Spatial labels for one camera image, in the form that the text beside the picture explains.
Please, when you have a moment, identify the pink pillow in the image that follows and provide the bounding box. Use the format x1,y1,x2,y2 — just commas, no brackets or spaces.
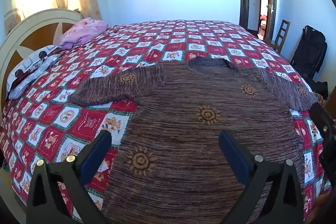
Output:
56,18,109,50

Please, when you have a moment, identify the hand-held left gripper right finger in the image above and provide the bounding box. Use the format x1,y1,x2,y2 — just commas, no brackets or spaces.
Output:
219,130,306,224

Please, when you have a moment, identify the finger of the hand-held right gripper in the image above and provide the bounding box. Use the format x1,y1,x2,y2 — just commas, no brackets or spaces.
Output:
310,102,336,146

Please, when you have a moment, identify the grey patterned pillow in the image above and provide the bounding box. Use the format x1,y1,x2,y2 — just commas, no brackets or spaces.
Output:
7,45,62,101

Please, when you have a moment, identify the cream wooden headboard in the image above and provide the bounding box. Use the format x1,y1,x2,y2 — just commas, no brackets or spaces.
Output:
0,9,84,109

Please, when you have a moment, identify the brown knit sun-print sweater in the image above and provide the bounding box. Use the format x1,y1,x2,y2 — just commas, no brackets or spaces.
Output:
69,55,319,224

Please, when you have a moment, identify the red checkered printed blanket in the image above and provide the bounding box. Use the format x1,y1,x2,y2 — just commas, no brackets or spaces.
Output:
0,19,332,224

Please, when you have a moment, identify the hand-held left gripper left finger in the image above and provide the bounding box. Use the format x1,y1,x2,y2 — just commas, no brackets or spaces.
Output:
26,130,113,224

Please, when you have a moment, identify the wooden chair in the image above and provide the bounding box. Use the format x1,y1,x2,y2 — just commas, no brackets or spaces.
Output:
270,19,290,54

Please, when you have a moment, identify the black folded stroller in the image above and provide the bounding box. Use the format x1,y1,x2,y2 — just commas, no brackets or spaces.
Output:
290,25,329,98

